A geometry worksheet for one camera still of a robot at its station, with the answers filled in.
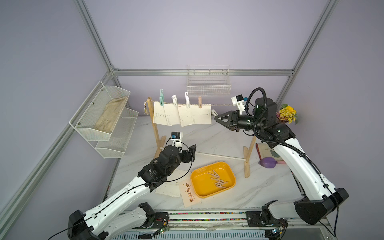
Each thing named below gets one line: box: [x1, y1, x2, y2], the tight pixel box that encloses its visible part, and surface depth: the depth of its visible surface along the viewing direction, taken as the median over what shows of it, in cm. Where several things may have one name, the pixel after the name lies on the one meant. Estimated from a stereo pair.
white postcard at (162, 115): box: [153, 101, 172, 126], surface depth 72 cm
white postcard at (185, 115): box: [177, 105, 192, 128], surface depth 72 cm
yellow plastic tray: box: [190, 161, 237, 198], surface depth 88 cm
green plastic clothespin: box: [159, 89, 164, 106], surface depth 66 cm
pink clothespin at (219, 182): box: [214, 179, 229, 189], surface depth 86 cm
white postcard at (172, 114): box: [163, 104, 181, 126], surface depth 71 cm
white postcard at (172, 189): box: [155, 183, 181, 198], surface depth 85 cm
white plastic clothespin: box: [171, 94, 178, 108], surface depth 66 cm
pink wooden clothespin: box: [198, 96, 202, 109], surface depth 66 cm
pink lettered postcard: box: [179, 179, 203, 208], surface depth 82 cm
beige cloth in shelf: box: [94, 96, 128, 134], surface depth 81 cm
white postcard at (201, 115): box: [191, 104, 212, 125], surface depth 70 cm
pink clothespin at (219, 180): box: [210, 177, 224, 184], surface depth 87 cm
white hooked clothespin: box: [185, 91, 190, 109], surface depth 66 cm
